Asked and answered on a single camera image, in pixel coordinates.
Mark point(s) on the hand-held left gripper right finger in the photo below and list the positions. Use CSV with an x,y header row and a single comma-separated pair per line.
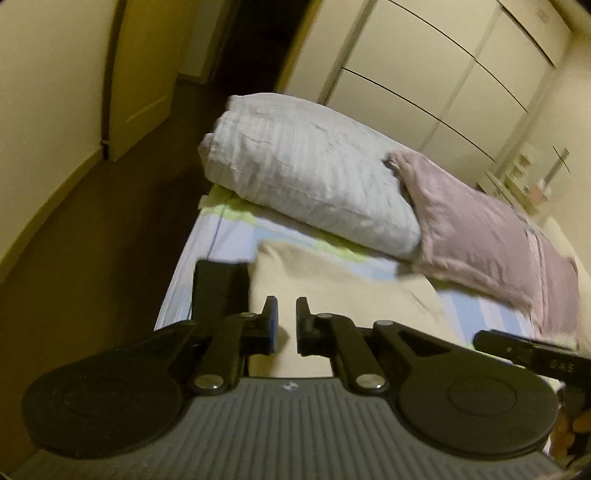
x,y
302,327

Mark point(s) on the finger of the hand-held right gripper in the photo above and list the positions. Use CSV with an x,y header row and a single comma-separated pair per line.
x,y
491,344

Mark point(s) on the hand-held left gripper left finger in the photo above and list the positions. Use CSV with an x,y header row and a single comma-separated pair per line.
x,y
272,325

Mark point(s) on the beige long-sleeve shirt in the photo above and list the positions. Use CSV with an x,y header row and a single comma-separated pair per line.
x,y
360,295

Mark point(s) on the person's right hand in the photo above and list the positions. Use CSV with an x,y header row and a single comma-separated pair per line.
x,y
564,434

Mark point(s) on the checkered bed sheet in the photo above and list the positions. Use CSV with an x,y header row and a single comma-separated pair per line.
x,y
198,240

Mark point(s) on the mauve pillow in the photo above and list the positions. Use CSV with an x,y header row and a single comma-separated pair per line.
x,y
480,230

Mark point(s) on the white nightstand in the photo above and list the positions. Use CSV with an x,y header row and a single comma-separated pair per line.
x,y
498,189

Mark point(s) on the white striped blanket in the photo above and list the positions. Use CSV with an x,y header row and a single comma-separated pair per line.
x,y
304,166

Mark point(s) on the cream door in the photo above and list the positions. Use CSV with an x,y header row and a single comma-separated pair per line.
x,y
138,69

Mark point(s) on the cream wardrobe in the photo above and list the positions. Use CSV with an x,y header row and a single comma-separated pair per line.
x,y
415,60

